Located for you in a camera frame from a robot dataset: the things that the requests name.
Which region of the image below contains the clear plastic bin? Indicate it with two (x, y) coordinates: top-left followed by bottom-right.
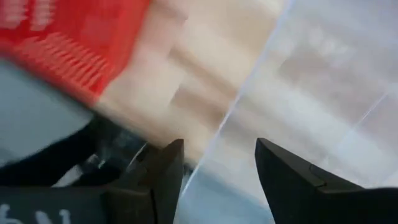
(179, 0), (398, 200)

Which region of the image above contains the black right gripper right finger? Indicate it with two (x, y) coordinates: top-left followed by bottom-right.
(254, 138), (398, 224)

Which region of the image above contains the red slotted plastic basket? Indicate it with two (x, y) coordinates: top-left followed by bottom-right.
(0, 0), (152, 105)

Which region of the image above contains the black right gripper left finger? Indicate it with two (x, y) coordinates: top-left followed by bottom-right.
(0, 139), (185, 224)

